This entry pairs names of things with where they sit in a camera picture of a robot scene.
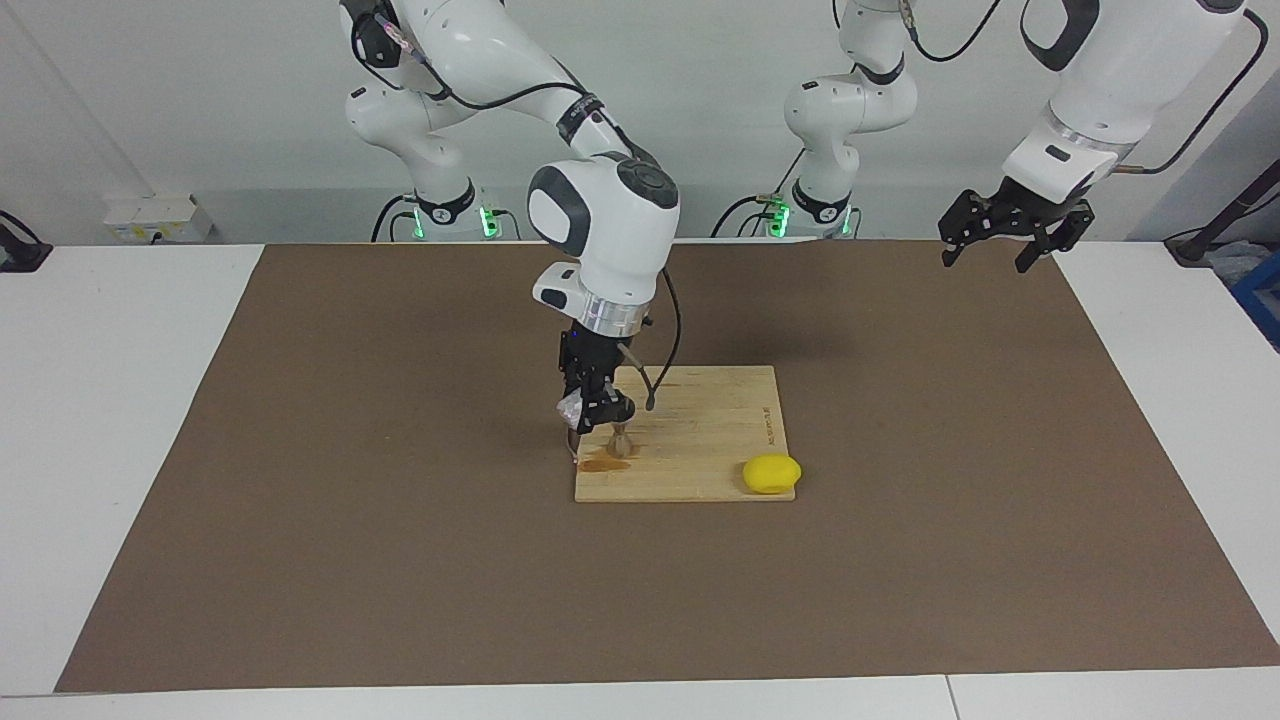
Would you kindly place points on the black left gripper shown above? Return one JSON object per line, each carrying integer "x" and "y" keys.
{"x": 1025, "y": 210}

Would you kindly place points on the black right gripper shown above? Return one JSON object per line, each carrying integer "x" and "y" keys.
{"x": 590, "y": 360}

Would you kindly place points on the clear plastic cup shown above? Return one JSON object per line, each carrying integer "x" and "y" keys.
{"x": 568, "y": 412}

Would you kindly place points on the steel double jigger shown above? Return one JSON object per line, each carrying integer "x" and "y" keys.
{"x": 621, "y": 445}

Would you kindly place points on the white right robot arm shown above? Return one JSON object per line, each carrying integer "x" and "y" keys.
{"x": 610, "y": 230}

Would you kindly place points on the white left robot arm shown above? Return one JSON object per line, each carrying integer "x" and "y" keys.
{"x": 1110, "y": 90}

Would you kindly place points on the bamboo cutting board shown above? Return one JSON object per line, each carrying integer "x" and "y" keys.
{"x": 700, "y": 440}

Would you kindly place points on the yellow lemon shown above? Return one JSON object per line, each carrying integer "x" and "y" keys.
{"x": 771, "y": 474}

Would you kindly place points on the brown paper table mat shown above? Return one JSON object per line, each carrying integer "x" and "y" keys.
{"x": 640, "y": 600}

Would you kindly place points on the black stand pole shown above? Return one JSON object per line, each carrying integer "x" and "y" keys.
{"x": 1225, "y": 215}

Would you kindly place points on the clear plastic bag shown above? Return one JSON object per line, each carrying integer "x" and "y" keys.
{"x": 1235, "y": 262}

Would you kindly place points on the black clamp mount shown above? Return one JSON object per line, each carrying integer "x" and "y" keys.
{"x": 22, "y": 255}

